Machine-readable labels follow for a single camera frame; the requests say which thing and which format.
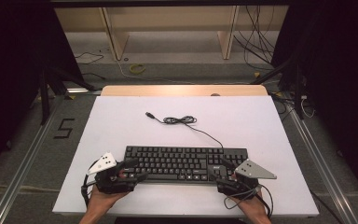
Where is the tangle of floor cables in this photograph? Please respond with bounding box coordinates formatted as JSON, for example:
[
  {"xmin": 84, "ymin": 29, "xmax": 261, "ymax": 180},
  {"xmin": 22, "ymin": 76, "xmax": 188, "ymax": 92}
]
[{"xmin": 269, "ymin": 91, "xmax": 317, "ymax": 119}]

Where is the yellow tape ring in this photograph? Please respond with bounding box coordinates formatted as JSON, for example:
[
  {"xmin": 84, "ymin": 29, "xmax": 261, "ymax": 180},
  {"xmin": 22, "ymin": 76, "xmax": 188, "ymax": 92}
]
[{"xmin": 129, "ymin": 63, "xmax": 147, "ymax": 76}]

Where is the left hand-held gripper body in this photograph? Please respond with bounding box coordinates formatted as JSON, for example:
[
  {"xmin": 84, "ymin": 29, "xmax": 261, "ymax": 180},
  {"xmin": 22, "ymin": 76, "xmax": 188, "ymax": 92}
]
[{"xmin": 87, "ymin": 151, "xmax": 138, "ymax": 195}]

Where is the looped black floor cable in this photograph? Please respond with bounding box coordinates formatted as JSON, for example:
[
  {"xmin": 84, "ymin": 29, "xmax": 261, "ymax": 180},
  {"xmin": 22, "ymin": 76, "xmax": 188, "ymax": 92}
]
[{"xmin": 74, "ymin": 51, "xmax": 105, "ymax": 66}]

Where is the bundle of hanging black cables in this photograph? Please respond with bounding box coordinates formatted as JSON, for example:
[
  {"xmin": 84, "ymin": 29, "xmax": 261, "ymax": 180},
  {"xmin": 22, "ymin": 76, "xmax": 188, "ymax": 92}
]
[{"xmin": 232, "ymin": 5, "xmax": 278, "ymax": 72}]

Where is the person's left hand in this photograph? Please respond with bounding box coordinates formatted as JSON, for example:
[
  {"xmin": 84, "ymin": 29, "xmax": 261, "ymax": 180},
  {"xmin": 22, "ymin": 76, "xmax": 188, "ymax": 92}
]
[{"xmin": 87, "ymin": 185, "xmax": 131, "ymax": 216}]

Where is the metal floor rail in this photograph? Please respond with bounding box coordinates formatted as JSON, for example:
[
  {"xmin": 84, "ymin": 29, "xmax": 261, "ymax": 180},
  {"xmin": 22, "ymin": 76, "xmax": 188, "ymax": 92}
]
[
  {"xmin": 282, "ymin": 92, "xmax": 358, "ymax": 224},
  {"xmin": 0, "ymin": 92, "xmax": 67, "ymax": 224}
]

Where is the person's right hand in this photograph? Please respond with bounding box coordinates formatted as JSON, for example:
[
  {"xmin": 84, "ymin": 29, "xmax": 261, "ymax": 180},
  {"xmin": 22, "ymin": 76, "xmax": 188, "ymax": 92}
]
[{"xmin": 229, "ymin": 189, "xmax": 269, "ymax": 219}]

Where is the dark curtain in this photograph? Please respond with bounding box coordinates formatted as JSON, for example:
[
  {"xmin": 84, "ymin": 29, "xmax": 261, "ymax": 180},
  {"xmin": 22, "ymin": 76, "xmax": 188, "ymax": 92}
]
[
  {"xmin": 270, "ymin": 0, "xmax": 358, "ymax": 207},
  {"xmin": 0, "ymin": 0, "xmax": 86, "ymax": 182}
]

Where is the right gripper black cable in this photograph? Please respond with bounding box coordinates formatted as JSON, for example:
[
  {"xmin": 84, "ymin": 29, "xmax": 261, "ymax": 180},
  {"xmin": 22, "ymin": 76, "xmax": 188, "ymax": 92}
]
[{"xmin": 223, "ymin": 184, "xmax": 275, "ymax": 219}]

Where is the black keyboard cable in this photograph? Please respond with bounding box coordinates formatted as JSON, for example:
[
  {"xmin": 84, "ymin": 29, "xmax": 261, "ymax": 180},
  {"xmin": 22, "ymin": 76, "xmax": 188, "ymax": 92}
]
[{"xmin": 145, "ymin": 111, "xmax": 225, "ymax": 149}]

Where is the short silver metal bar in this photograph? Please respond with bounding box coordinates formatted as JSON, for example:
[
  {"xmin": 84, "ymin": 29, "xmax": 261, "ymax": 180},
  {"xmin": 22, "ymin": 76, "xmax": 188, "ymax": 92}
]
[{"xmin": 66, "ymin": 88, "xmax": 103, "ymax": 95}]

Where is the light wooden shelf unit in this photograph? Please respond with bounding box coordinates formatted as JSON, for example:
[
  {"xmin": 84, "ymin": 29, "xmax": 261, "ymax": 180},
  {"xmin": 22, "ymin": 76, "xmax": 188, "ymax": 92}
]
[{"xmin": 54, "ymin": 6, "xmax": 290, "ymax": 62}]

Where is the black metal stand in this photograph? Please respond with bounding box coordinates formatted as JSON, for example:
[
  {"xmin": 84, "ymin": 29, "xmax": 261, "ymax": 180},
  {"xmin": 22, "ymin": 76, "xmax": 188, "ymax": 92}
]
[
  {"xmin": 37, "ymin": 65, "xmax": 96, "ymax": 126},
  {"xmin": 249, "ymin": 51, "xmax": 306, "ymax": 121}
]

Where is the short black floor cable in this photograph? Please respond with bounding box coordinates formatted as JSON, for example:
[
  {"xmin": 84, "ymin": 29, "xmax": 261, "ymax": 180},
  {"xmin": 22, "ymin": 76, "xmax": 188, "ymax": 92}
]
[{"xmin": 80, "ymin": 72, "xmax": 107, "ymax": 81}]

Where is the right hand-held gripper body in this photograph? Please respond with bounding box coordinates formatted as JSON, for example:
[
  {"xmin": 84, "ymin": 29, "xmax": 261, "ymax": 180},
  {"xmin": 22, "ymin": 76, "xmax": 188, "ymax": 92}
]
[{"xmin": 215, "ymin": 159, "xmax": 278, "ymax": 198}]

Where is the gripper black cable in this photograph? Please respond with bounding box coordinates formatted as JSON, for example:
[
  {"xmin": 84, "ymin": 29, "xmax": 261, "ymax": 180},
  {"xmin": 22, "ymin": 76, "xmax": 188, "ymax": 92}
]
[
  {"xmin": 223, "ymin": 184, "xmax": 275, "ymax": 219},
  {"xmin": 80, "ymin": 160, "xmax": 100, "ymax": 209}
]

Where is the white board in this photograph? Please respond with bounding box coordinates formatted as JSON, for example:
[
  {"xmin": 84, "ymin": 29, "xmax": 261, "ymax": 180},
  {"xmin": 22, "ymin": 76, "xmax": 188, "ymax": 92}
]
[{"xmin": 51, "ymin": 95, "xmax": 320, "ymax": 218}]

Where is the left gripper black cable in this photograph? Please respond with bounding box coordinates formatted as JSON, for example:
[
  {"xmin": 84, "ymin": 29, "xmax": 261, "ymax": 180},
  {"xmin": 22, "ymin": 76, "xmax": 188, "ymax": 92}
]
[{"xmin": 80, "ymin": 160, "xmax": 100, "ymax": 209}]

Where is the black keyboard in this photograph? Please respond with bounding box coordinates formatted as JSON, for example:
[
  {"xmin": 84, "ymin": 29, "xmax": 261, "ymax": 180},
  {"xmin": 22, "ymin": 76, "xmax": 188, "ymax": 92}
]
[{"xmin": 122, "ymin": 145, "xmax": 250, "ymax": 185}]

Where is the wooden table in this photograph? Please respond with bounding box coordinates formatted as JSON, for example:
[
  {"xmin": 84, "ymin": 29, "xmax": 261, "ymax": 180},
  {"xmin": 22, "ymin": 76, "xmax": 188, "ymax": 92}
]
[{"xmin": 101, "ymin": 84, "xmax": 269, "ymax": 97}]

